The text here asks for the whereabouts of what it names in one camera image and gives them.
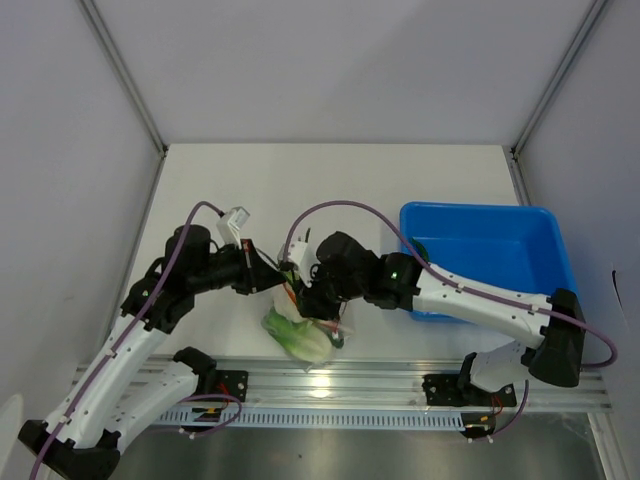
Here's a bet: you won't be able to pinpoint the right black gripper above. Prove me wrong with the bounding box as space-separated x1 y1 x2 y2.
294 261 366 321

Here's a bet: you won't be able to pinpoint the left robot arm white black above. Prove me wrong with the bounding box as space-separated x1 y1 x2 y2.
18 225 285 479

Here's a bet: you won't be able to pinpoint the green lettuce head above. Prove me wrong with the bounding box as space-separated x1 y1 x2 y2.
261 308 333 364

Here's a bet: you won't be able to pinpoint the blue plastic bin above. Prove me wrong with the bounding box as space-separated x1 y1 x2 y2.
399 202 579 296

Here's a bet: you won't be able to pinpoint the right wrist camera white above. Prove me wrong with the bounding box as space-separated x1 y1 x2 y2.
278 240 316 286

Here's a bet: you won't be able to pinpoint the white slotted cable duct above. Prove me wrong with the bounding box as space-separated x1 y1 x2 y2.
154 407 465 432

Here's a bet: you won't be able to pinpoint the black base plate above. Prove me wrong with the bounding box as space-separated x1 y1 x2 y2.
213 370 249 402
422 373 517 407

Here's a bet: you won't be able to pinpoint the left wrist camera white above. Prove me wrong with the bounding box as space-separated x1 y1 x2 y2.
216 206 250 246

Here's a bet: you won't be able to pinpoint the green chili pepper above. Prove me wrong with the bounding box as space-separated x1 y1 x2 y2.
410 237 430 263

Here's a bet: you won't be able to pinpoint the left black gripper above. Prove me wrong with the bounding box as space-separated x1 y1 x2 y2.
189 238 285 295

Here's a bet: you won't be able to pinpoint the aluminium mounting rail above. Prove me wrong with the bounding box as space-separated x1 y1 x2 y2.
217 357 612 413

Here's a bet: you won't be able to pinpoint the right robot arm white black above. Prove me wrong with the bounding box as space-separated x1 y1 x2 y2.
287 232 585 404

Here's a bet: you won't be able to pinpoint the green scallion stalks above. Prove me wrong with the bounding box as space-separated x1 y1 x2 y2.
278 228 315 303

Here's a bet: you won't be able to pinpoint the clear zip bag orange zipper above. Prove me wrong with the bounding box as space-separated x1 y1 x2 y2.
261 283 355 371

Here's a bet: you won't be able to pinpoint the dark green cucumber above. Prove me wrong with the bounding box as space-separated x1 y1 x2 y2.
328 331 346 349

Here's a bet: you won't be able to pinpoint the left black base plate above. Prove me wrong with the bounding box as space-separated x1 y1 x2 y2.
213 370 249 402

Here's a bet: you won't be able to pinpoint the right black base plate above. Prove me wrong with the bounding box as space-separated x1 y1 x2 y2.
422 373 517 407

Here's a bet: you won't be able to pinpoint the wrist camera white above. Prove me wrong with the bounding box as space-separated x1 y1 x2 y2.
216 206 250 246
278 240 316 286

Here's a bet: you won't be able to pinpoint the white cauliflower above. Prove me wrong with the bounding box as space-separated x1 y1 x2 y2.
272 287 305 323

